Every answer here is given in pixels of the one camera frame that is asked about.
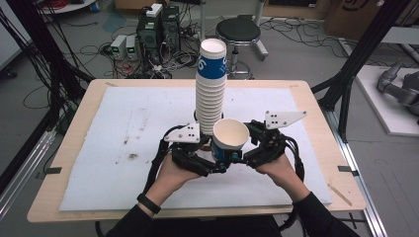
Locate white box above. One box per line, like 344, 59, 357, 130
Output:
145, 3, 164, 18

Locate loose black floor cables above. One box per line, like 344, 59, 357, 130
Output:
260, 16, 350, 59

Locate wide black computer tower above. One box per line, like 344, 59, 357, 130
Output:
136, 14, 163, 66

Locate person's right hand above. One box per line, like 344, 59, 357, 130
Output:
255, 152, 311, 202

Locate tangle of floor cables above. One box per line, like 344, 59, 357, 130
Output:
78, 39, 201, 80

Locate white panel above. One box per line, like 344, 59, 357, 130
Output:
0, 6, 33, 72

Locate white round table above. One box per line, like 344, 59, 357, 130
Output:
39, 0, 97, 15

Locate white desk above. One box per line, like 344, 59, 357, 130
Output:
381, 26, 419, 45

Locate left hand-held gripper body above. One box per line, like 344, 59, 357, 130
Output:
163, 121, 212, 178

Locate single blue white cup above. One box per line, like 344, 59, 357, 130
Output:
210, 118, 251, 163

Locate black round stool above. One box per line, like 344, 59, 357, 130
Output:
215, 14, 270, 80

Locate white foam board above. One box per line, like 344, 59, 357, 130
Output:
58, 86, 333, 212

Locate black metal frame post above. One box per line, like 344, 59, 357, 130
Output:
310, 0, 413, 143

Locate right hand-held gripper cable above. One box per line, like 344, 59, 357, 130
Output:
279, 134, 305, 231

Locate slim black computer tower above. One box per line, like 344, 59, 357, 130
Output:
161, 5, 182, 52

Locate black frame with cable bundle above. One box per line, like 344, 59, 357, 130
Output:
0, 0, 95, 196

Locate cardboard box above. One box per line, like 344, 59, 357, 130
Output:
324, 0, 419, 41

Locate stack of paper cups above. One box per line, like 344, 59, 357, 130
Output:
195, 38, 228, 136

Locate grey power supply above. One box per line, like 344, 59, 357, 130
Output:
125, 35, 138, 61
110, 34, 127, 61

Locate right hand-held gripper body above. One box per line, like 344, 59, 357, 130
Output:
246, 111, 308, 170

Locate black wristband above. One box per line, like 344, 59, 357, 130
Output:
136, 193, 162, 215

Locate aluminium rail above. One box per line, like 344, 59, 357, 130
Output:
0, 127, 57, 218
322, 108, 389, 237

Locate person's left hand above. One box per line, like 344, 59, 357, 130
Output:
144, 152, 202, 208

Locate person's dark clothed lap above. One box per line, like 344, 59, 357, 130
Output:
136, 215, 285, 237

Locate white platform board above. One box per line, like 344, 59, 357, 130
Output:
355, 64, 419, 137

